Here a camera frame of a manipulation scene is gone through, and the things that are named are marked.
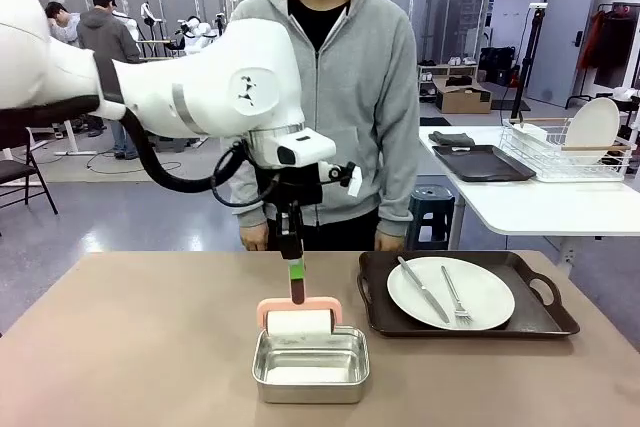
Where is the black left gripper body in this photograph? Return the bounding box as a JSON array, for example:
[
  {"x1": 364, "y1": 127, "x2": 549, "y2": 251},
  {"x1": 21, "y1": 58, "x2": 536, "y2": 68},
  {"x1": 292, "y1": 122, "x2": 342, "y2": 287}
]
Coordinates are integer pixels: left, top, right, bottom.
[{"x1": 255, "y1": 165, "x2": 324, "y2": 221}]

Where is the pink handled lint roller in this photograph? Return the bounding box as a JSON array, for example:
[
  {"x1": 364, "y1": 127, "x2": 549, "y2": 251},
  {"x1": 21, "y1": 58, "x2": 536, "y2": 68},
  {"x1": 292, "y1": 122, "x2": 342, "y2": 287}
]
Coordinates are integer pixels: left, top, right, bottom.
[{"x1": 255, "y1": 280, "x2": 344, "y2": 341}]

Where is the person's right forearm grey sleeve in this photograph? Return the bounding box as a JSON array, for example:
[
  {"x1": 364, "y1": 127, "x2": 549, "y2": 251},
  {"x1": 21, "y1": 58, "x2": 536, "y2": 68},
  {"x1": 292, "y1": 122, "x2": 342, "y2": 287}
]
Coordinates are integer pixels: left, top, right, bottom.
[{"x1": 232, "y1": 166, "x2": 270, "y2": 229}]

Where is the person's left forearm grey sleeve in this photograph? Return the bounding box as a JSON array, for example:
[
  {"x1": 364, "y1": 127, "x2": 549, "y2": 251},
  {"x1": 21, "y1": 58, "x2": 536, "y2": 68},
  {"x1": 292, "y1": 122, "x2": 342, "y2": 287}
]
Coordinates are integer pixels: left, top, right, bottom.
[{"x1": 377, "y1": 146, "x2": 421, "y2": 238}]

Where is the person's right hand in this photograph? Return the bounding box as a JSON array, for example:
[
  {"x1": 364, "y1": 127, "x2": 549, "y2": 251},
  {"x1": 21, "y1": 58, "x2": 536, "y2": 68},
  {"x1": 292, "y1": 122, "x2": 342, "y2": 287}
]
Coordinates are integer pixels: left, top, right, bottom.
[{"x1": 238, "y1": 223, "x2": 272, "y2": 253}]

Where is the person's left hand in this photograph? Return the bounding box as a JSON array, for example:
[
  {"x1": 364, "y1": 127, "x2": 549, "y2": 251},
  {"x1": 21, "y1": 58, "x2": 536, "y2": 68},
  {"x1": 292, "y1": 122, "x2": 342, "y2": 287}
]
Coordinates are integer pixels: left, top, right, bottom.
[{"x1": 374, "y1": 229, "x2": 407, "y2": 253}]

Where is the rectangular metal container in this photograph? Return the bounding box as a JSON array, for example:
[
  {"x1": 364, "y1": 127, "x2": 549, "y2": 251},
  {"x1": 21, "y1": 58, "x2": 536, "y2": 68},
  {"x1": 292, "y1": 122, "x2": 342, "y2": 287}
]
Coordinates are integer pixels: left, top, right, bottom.
[{"x1": 251, "y1": 325, "x2": 371, "y2": 406}]

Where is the silver table knife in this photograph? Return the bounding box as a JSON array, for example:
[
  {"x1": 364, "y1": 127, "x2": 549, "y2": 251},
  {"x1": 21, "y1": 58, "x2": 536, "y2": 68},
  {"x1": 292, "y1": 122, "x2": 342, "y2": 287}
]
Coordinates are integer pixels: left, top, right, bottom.
[{"x1": 397, "y1": 256, "x2": 451, "y2": 324}]

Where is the person in grey hoodie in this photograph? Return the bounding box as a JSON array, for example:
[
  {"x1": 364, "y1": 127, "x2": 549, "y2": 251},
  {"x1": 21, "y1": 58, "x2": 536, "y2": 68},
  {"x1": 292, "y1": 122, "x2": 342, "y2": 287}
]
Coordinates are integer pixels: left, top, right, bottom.
[{"x1": 227, "y1": 0, "x2": 421, "y2": 253}]

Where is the dark plastic stool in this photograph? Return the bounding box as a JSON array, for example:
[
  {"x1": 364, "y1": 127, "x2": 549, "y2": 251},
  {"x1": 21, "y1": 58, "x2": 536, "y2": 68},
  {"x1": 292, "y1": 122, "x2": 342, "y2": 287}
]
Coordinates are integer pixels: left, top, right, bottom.
[{"x1": 405, "y1": 184, "x2": 457, "y2": 252}]

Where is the silver fork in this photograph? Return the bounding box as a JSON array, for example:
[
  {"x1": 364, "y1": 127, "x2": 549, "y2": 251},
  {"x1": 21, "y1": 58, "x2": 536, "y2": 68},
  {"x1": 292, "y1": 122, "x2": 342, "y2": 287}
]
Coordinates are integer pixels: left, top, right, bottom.
[{"x1": 440, "y1": 265, "x2": 475, "y2": 329}]

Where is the folded dark cloth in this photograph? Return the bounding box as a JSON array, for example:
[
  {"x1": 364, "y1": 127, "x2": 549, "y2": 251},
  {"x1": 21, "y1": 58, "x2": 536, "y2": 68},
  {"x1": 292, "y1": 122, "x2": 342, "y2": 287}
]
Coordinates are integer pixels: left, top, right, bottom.
[{"x1": 428, "y1": 130, "x2": 476, "y2": 148}]

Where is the low shoe shelf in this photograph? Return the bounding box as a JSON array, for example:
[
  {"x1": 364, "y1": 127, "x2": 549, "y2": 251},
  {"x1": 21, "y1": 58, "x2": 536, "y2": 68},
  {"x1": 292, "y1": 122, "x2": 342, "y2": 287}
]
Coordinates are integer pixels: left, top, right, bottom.
[{"x1": 417, "y1": 62, "x2": 481, "y2": 104}]

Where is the white round dinner plate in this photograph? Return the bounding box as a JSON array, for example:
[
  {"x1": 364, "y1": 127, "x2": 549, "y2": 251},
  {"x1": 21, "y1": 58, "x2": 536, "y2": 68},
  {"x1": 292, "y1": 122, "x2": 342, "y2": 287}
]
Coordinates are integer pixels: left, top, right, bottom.
[
  {"x1": 386, "y1": 255, "x2": 517, "y2": 332},
  {"x1": 566, "y1": 96, "x2": 621, "y2": 167}
]

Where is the black flat tray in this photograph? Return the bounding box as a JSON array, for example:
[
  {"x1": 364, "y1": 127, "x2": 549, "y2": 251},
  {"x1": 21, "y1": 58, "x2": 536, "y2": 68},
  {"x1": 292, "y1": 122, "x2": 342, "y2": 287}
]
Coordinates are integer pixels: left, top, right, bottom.
[{"x1": 431, "y1": 144, "x2": 538, "y2": 183}]

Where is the open cardboard box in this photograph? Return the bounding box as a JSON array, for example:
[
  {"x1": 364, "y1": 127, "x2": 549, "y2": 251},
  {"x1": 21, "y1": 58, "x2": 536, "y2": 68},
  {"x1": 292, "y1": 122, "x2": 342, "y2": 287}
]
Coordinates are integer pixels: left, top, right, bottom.
[{"x1": 432, "y1": 75, "x2": 494, "y2": 115}]

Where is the man in black cap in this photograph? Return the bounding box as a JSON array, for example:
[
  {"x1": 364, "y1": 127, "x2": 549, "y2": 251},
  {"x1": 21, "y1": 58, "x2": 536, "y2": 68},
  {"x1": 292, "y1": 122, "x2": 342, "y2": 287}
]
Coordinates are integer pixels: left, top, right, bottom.
[{"x1": 75, "y1": 0, "x2": 143, "y2": 161}]

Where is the black light stand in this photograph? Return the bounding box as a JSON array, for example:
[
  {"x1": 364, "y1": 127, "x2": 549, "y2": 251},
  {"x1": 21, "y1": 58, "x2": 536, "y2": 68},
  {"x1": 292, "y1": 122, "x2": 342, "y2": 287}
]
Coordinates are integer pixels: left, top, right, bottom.
[{"x1": 501, "y1": 2, "x2": 549, "y2": 128}]

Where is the black bag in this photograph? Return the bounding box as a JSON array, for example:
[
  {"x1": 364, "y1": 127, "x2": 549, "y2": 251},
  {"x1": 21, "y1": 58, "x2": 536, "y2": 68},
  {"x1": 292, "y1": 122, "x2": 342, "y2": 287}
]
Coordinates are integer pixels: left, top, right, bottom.
[{"x1": 479, "y1": 46, "x2": 519, "y2": 86}]

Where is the white side table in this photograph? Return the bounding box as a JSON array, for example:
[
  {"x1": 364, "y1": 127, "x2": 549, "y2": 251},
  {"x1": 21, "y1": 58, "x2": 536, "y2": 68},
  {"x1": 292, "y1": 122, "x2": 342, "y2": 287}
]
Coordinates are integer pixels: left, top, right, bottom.
[{"x1": 418, "y1": 124, "x2": 640, "y2": 278}]

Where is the black folding chair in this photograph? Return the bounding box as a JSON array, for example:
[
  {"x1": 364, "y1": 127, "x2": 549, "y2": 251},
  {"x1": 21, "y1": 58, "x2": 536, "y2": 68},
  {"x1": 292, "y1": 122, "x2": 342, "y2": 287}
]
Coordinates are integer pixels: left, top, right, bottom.
[{"x1": 0, "y1": 124, "x2": 59, "y2": 238}]

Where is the bending dark haired person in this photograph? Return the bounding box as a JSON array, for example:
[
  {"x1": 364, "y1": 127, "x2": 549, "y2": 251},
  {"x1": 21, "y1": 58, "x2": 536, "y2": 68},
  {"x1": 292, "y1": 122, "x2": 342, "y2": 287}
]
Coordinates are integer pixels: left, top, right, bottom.
[{"x1": 44, "y1": 1, "x2": 84, "y2": 48}]

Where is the grey door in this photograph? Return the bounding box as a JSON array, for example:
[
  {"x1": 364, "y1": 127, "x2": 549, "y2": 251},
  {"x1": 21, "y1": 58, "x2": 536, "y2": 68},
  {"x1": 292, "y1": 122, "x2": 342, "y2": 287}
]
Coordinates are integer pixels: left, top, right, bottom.
[{"x1": 527, "y1": 0, "x2": 600, "y2": 109}]

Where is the hanging red garment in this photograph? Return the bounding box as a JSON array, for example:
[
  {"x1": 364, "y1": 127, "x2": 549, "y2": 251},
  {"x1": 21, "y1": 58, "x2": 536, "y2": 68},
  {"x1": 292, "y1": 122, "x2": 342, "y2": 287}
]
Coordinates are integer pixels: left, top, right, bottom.
[{"x1": 579, "y1": 10, "x2": 606, "y2": 71}]

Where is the hanging black coat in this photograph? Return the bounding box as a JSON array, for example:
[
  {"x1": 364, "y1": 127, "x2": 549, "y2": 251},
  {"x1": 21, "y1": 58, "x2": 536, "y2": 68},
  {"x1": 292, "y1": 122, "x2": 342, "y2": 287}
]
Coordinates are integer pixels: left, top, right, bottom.
[{"x1": 597, "y1": 9, "x2": 640, "y2": 91}]

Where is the white wrist camera with mount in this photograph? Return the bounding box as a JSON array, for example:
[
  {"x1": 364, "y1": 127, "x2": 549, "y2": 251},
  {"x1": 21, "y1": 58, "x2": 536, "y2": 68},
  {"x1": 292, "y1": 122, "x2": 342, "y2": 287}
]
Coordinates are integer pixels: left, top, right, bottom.
[{"x1": 319, "y1": 160, "x2": 365, "y2": 198}]

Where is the thick black cable conduit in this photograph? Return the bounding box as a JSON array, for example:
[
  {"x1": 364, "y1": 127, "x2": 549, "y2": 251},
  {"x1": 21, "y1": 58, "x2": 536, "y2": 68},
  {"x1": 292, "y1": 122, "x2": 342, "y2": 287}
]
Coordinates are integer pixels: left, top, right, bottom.
[{"x1": 0, "y1": 94, "x2": 281, "y2": 208}]

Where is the dark brown handled serving tray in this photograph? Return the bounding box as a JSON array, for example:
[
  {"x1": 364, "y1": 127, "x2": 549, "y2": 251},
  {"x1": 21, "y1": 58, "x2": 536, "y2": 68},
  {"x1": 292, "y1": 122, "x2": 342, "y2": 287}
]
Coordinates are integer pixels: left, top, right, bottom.
[{"x1": 356, "y1": 249, "x2": 582, "y2": 339}]

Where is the white wire dish rack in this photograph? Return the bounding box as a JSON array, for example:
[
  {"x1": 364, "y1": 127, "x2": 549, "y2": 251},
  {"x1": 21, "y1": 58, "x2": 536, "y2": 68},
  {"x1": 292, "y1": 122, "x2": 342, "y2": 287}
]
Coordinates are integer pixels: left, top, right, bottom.
[{"x1": 501, "y1": 116, "x2": 639, "y2": 184}]

